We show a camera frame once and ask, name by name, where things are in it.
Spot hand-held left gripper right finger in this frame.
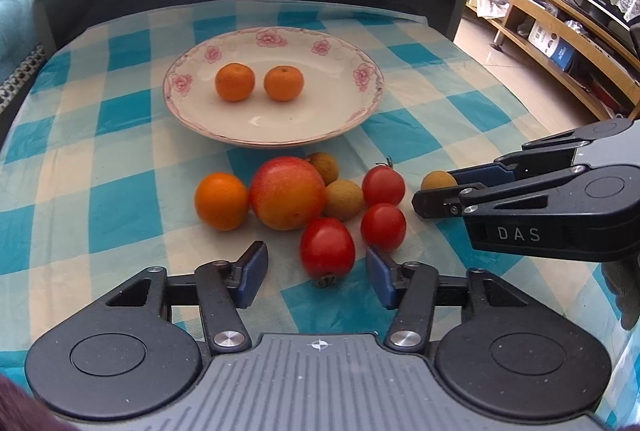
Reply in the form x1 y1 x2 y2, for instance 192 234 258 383
365 247 531 355

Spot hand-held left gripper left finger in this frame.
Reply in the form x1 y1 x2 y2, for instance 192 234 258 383
102 241 269 358

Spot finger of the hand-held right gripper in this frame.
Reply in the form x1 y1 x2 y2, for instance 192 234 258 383
411 164 588 220
446 130 592 185

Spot brown longan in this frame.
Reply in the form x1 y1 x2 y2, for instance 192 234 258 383
324 180 364 220
305 152 341 186
420 170 458 193

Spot red tomato with green stem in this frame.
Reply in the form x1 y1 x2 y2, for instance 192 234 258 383
361 156 406 207

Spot smooth orange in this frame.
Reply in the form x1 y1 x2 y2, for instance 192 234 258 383
194 172 250 232

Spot red yellow apple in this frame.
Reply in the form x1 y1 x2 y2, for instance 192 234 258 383
249 156 327 231

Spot floral white plate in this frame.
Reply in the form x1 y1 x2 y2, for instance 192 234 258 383
162 27 385 147

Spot person's left forearm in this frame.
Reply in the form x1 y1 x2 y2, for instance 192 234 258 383
0 373 76 431

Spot person's right hand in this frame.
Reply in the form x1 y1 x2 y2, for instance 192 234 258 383
601 260 640 333

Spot blue checked tablecloth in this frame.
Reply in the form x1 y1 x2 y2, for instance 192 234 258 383
0 0 637 431

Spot blue box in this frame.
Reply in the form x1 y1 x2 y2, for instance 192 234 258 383
550 38 577 73

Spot white box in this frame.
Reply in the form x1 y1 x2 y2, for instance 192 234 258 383
527 18 563 57

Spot wooden shelf unit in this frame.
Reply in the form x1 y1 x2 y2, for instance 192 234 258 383
465 0 640 122

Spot white crumpled bag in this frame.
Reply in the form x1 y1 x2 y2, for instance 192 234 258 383
472 0 511 19

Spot small tangerine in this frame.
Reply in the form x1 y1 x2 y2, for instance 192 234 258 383
215 62 256 103
263 65 305 102

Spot teal blanket with houndstooth trim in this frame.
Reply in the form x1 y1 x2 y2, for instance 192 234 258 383
0 0 48 109

